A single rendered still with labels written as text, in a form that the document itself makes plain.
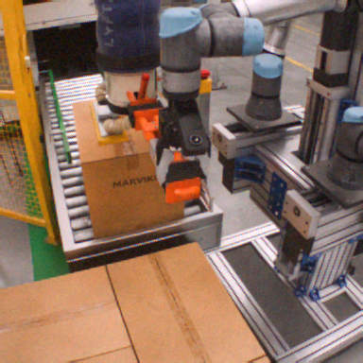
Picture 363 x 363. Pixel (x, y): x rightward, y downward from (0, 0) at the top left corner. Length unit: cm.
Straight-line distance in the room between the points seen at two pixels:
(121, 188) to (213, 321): 61
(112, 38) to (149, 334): 97
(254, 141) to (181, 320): 73
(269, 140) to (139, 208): 60
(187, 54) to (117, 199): 96
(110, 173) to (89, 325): 57
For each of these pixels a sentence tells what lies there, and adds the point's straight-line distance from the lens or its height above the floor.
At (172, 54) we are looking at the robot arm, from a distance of 70.
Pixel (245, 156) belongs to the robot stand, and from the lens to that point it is 154.
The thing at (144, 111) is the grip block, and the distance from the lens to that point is 109.
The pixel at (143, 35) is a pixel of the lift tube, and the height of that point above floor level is 141.
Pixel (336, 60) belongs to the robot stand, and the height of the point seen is 135.
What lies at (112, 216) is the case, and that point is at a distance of 160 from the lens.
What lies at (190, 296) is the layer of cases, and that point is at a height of 54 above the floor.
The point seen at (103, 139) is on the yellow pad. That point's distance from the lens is 125.
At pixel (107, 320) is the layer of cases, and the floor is 54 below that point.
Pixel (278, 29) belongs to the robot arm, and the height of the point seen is 136.
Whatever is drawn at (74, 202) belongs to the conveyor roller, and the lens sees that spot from 194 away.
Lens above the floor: 169
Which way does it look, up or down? 35 degrees down
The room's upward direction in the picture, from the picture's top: straight up
